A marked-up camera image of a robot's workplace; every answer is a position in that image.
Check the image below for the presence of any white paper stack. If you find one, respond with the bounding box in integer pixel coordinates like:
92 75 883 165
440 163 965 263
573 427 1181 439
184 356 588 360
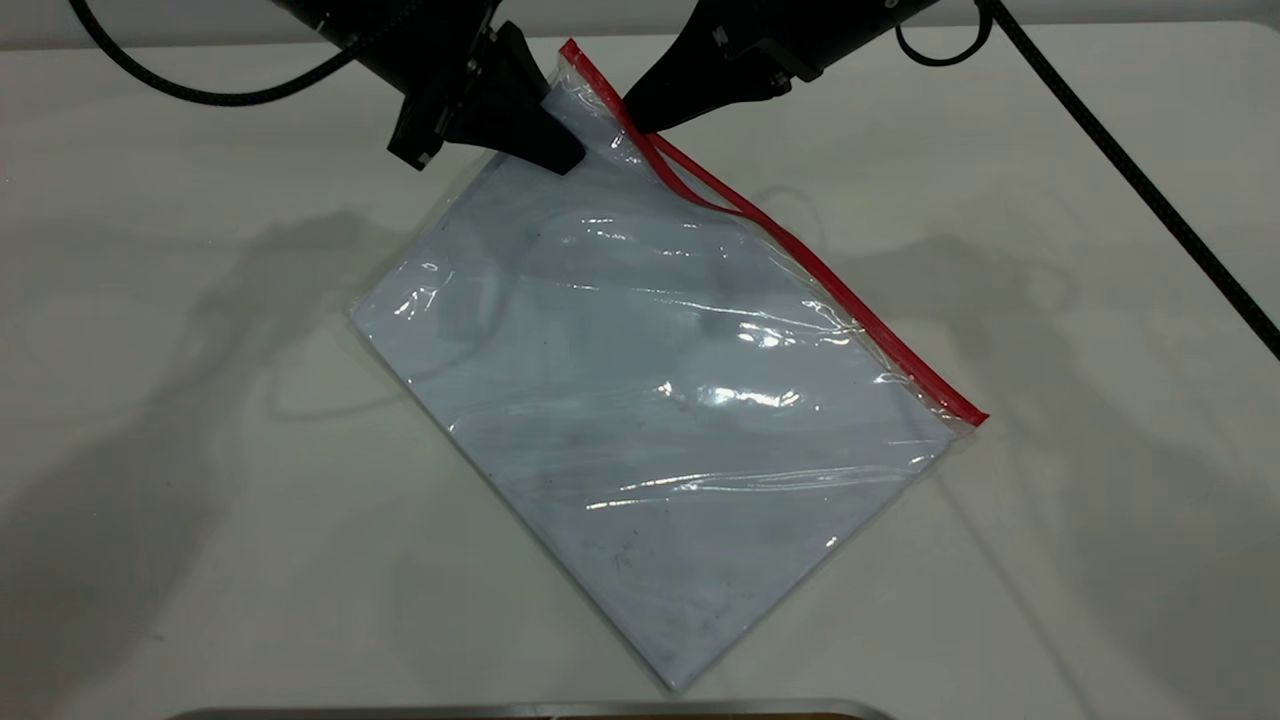
352 150 956 691

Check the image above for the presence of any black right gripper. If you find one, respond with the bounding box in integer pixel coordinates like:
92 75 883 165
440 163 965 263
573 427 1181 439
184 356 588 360
621 0 943 136

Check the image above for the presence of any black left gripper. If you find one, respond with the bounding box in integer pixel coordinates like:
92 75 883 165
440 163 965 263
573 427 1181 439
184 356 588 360
386 0 588 178

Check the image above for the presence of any clear zip bag red zipper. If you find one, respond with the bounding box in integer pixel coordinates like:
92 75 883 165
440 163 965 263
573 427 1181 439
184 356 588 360
345 38 991 696

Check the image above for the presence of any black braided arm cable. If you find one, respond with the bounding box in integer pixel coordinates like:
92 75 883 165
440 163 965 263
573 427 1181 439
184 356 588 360
66 0 353 108
893 0 1280 363

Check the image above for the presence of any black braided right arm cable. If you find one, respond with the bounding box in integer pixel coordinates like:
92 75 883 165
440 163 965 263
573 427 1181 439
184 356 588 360
893 0 1280 363

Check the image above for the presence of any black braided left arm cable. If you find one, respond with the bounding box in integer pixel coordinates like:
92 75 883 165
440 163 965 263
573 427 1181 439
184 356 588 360
66 0 353 108

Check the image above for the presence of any grey metal frame edge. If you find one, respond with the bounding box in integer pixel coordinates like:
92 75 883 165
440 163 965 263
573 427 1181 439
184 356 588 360
165 698 896 720

